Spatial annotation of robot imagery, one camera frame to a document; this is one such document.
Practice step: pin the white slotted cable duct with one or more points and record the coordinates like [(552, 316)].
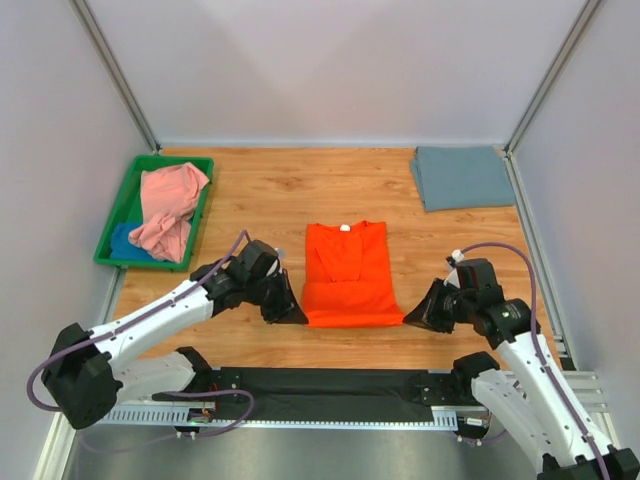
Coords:
[(181, 415)]

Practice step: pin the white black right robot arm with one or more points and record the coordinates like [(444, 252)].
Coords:
[(520, 384)]

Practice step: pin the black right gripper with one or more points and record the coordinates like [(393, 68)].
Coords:
[(436, 308)]

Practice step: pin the blue cloth in bin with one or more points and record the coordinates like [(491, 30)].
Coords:
[(122, 249)]

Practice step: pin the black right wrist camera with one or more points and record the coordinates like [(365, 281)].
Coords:
[(475, 277)]

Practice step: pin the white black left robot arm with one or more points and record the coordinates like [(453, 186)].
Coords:
[(92, 371)]

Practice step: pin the black base plate strip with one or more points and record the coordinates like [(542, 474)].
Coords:
[(343, 394)]

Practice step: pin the pink t shirt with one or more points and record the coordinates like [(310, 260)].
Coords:
[(169, 198)]

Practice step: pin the right aluminium corner post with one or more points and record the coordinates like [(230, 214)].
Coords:
[(567, 48)]

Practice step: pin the folded grey blue t shirt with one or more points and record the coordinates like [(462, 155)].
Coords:
[(450, 178)]

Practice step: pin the left aluminium corner post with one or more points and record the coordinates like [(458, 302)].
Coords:
[(90, 23)]

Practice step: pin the aluminium corner post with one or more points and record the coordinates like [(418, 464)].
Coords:
[(90, 23), (567, 48)]

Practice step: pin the green plastic bin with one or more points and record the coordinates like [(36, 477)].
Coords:
[(127, 208)]

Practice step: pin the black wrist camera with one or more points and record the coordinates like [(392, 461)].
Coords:
[(475, 277), (255, 261)]

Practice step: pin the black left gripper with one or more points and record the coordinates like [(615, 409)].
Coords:
[(279, 298)]

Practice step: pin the orange t shirt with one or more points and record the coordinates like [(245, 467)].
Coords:
[(348, 277)]

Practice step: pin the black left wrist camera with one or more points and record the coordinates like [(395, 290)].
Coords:
[(255, 261)]

